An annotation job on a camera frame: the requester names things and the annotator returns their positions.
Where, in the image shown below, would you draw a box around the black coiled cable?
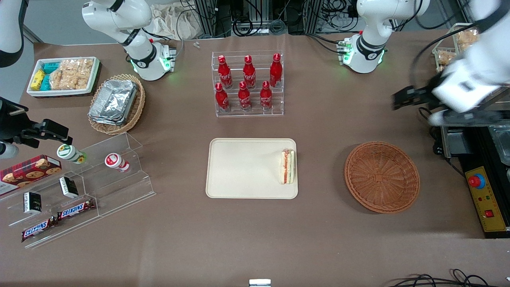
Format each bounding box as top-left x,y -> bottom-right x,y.
232,18 -> 254,37

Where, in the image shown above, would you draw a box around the triangular sandwich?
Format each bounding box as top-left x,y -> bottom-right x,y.
280,148 -> 296,185

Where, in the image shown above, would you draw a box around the brown round wicker basket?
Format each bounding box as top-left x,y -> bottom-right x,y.
344,141 -> 421,214

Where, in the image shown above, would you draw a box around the clear wire-framed snack container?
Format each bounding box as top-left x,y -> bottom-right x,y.
432,23 -> 483,73

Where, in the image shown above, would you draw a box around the beige plastic tray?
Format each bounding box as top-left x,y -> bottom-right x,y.
205,138 -> 299,200

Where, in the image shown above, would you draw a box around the red cola bottle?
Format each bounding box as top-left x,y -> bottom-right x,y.
215,83 -> 231,112
269,53 -> 283,88
259,81 -> 273,111
218,55 -> 233,89
243,55 -> 257,89
238,81 -> 252,112

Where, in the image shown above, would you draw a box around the yellow snack packet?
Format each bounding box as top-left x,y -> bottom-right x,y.
30,69 -> 47,92

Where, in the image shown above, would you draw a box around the small black white carton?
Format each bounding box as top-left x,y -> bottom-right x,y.
23,191 -> 43,215
59,176 -> 79,199

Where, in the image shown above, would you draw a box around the green lidded yogurt cup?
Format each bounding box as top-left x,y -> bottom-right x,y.
56,144 -> 87,165

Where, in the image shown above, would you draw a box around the beige crumpled cloth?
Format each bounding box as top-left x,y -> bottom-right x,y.
151,3 -> 202,40

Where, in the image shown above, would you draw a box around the black floor cables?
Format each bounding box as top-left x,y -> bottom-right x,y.
387,269 -> 510,287

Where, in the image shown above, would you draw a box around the clear acrylic stepped stand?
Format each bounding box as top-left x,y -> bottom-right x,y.
0,132 -> 157,249

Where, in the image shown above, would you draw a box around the red lidded yogurt cup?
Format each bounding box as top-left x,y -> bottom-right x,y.
104,153 -> 130,173

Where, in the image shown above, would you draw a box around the clear bag of fried snacks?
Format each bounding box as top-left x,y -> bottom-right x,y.
456,30 -> 479,51
436,50 -> 458,67

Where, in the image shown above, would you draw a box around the grey coiled cable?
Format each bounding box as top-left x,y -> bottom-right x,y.
269,19 -> 288,35

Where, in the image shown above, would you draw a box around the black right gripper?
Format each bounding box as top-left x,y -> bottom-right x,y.
0,97 -> 74,147

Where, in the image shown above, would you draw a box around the Snickers chocolate bar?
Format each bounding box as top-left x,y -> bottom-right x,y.
21,217 -> 59,243
57,199 -> 96,221

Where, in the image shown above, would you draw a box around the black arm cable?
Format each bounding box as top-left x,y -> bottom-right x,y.
410,23 -> 479,93

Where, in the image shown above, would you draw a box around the clear bag of rice crackers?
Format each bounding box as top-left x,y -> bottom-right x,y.
49,59 -> 94,90

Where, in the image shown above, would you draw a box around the white rectangular snack bin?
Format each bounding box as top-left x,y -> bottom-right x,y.
27,57 -> 101,98

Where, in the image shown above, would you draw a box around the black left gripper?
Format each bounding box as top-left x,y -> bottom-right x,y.
392,74 -> 446,113

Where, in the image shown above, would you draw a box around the yellow control box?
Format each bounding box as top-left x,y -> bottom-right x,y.
465,166 -> 509,233

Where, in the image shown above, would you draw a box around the light oval wicker basket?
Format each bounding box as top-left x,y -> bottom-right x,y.
88,74 -> 146,136

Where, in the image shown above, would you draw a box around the clear acrylic bottle rack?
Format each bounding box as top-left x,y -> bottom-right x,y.
211,50 -> 285,118

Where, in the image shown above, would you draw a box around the black machine frame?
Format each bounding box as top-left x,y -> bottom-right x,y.
433,120 -> 510,240

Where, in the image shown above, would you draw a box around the red tartan cookie box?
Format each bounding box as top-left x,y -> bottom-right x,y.
0,155 -> 63,196

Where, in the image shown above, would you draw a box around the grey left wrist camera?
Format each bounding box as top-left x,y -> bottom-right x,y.
428,108 -> 510,127

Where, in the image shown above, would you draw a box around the stack of foil trays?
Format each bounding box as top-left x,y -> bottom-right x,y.
88,79 -> 138,126

